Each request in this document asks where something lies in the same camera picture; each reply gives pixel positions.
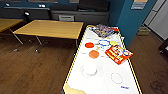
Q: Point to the white sheet on sofa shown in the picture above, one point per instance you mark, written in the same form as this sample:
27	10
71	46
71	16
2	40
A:
66	17

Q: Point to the grey wall sofa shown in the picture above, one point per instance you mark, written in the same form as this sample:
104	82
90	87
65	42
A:
90	15

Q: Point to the red flat disc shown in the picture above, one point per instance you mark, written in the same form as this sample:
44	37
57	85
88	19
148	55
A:
89	45

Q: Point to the small yellow bowl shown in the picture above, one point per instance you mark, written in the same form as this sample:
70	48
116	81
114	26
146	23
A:
114	43

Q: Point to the white table with dishes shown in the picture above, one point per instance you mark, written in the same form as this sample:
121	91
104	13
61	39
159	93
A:
100	81

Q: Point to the small white sill item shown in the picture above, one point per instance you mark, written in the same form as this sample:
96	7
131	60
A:
41	5
6	4

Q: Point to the white bowl with blue rim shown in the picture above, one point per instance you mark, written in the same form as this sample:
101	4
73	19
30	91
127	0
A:
104	42

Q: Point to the white double door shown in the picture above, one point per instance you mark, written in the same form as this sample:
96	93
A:
156	16

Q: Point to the colourful snack bag pile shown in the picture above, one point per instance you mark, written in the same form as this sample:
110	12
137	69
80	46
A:
105	30

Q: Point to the cardboard box on floor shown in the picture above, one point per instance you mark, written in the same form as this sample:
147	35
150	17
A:
144	30

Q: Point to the yellow pillar sign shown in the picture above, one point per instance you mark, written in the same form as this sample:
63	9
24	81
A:
139	3

